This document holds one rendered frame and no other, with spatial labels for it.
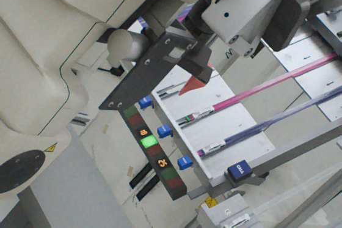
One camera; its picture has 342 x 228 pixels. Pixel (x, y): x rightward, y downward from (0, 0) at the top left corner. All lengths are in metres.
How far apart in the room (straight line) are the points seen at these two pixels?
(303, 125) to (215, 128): 2.03
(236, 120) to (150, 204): 0.53
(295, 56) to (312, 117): 1.82
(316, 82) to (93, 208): 0.75
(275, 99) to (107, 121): 1.72
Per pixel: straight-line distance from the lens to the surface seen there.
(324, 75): 1.71
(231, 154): 1.51
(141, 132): 1.55
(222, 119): 1.57
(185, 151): 1.52
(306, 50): 1.76
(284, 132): 3.60
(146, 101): 1.59
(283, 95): 3.65
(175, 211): 1.90
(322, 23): 1.77
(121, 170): 2.06
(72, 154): 1.36
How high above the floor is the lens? 1.26
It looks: 19 degrees down
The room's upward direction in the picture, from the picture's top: 44 degrees clockwise
